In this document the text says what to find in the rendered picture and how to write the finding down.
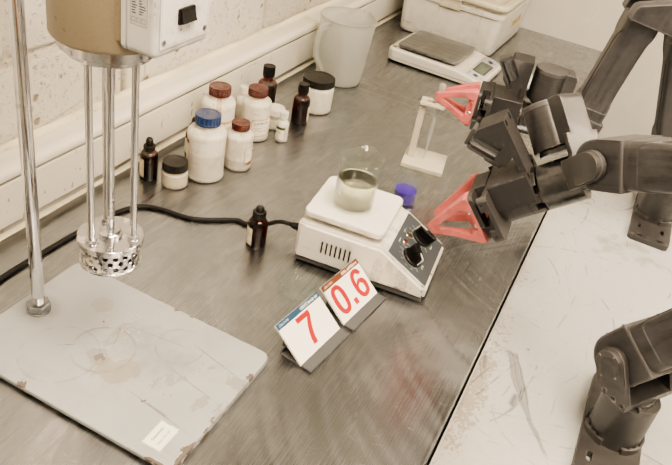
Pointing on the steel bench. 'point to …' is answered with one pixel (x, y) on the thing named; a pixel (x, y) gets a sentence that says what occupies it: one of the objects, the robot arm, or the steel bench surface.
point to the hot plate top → (384, 208)
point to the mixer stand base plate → (126, 364)
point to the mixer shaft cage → (104, 235)
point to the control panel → (410, 246)
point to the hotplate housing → (345, 243)
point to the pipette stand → (432, 164)
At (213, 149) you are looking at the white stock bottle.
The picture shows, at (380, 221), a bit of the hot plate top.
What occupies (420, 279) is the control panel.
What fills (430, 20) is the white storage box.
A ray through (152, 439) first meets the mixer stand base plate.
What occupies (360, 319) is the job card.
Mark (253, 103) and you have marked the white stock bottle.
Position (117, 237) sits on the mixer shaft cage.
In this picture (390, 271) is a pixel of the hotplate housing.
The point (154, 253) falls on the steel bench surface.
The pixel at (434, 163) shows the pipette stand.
